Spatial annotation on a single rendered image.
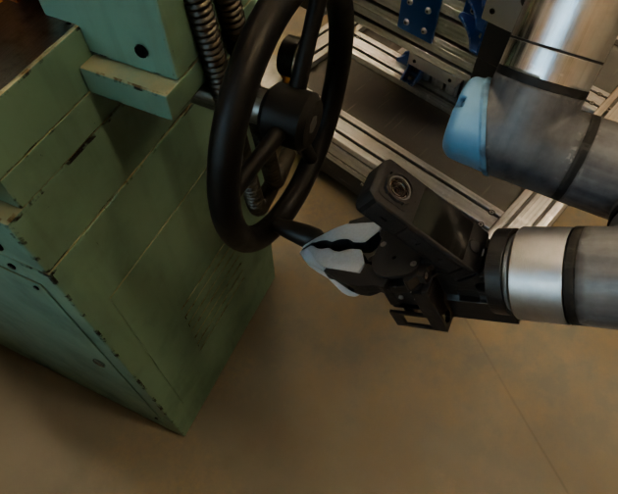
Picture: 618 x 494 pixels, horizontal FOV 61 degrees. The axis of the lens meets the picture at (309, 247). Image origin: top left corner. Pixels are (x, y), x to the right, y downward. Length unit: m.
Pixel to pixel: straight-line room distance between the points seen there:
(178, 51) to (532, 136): 0.30
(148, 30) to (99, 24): 0.05
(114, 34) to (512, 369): 1.11
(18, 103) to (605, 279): 0.47
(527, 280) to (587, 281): 0.04
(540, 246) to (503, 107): 0.12
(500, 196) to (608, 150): 0.86
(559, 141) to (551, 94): 0.04
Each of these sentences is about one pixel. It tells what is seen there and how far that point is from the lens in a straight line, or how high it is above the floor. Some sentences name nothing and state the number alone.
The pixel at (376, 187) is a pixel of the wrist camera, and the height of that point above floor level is 0.87.
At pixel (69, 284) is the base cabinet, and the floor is 0.67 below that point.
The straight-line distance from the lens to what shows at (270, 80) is 0.88.
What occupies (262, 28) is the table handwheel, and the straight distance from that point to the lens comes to 0.42.
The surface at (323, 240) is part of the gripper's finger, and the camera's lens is 0.53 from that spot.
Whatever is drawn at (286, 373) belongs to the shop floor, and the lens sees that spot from 1.26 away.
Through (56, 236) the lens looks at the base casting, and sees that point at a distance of 0.59.
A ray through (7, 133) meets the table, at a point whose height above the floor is 0.87.
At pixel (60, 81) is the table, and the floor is 0.87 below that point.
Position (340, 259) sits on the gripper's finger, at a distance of 0.50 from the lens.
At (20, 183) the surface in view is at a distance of 0.53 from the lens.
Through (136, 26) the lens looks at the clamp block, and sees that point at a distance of 0.49.
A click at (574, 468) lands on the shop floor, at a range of 1.33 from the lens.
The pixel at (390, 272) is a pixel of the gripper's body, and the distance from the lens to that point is 0.45.
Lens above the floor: 1.19
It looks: 57 degrees down
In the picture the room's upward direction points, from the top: straight up
